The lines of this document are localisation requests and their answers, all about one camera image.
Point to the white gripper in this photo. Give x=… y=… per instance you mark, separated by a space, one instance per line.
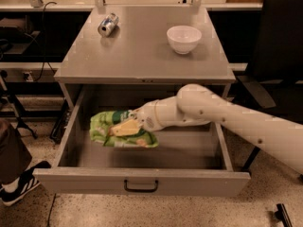
x=146 y=115

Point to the green rice chip bag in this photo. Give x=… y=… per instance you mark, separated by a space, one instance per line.
x=101 y=123

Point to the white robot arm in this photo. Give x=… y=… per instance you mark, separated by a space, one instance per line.
x=195 y=105

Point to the open grey drawer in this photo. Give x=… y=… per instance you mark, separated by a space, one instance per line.
x=191 y=161

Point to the grey metal cabinet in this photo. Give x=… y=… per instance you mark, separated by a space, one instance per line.
x=138 y=52

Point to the white bowl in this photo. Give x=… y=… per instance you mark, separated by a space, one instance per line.
x=183 y=39

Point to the silver soda can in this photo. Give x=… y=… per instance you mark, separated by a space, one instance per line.
x=108 y=24

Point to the black stand base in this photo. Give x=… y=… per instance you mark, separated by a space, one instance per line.
x=15 y=104

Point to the black and white sneaker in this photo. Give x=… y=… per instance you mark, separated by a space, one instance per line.
x=27 y=182

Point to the dark trouser leg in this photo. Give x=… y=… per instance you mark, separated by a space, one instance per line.
x=14 y=155

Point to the white sock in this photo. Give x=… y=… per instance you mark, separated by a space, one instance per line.
x=11 y=187

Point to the black office chair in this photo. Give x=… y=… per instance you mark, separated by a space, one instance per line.
x=272 y=80

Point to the black object on floor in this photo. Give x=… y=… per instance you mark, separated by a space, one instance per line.
x=282 y=215

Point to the black drawer handle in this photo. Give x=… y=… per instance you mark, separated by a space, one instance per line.
x=140 y=187

